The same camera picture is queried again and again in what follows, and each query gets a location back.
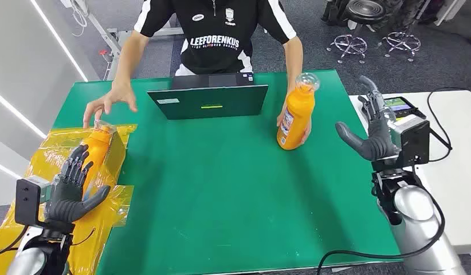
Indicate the person's right hand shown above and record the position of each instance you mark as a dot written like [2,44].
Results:
[116,96]

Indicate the person's left hand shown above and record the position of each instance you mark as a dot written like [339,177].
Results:
[282,114]

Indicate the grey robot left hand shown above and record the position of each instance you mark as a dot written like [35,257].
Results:
[62,205]

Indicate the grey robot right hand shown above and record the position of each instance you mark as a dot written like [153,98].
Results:
[378,144]

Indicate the orange bottle with white label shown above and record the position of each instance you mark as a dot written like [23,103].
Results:
[296,117]

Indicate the person's right forearm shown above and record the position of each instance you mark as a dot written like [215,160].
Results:
[129,60]

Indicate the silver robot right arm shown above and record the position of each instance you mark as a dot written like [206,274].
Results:
[417,216]

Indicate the person's left forearm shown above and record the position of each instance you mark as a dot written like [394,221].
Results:
[294,60]

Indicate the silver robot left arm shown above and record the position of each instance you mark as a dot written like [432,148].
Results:
[28,264]

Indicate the orange bottle beside yellow box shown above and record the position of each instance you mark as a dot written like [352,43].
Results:
[95,148]

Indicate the black phone with lit screen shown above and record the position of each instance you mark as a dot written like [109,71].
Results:
[400,106]

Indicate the yellow plastic sheet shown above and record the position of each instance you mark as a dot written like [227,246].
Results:
[34,163]

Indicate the yellow taped box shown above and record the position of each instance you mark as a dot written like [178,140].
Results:
[116,155]

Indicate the white metal stand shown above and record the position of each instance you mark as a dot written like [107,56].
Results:
[106,36]

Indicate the dark laptop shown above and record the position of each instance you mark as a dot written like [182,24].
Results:
[209,100]

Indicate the white side table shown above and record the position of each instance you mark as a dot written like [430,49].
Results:
[461,189]

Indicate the green table mat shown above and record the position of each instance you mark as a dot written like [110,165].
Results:
[220,189]

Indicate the person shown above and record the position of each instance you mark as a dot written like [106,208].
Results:
[216,34]

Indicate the chrome stool base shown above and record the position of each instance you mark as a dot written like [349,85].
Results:
[402,41]

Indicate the black stool with chrome base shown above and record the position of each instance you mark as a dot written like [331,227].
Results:
[364,11]

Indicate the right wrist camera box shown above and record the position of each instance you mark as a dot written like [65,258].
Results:
[412,140]

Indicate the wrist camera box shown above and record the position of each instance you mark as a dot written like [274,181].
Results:
[27,201]
[412,140]

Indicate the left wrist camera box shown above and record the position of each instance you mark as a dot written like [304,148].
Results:
[27,201]

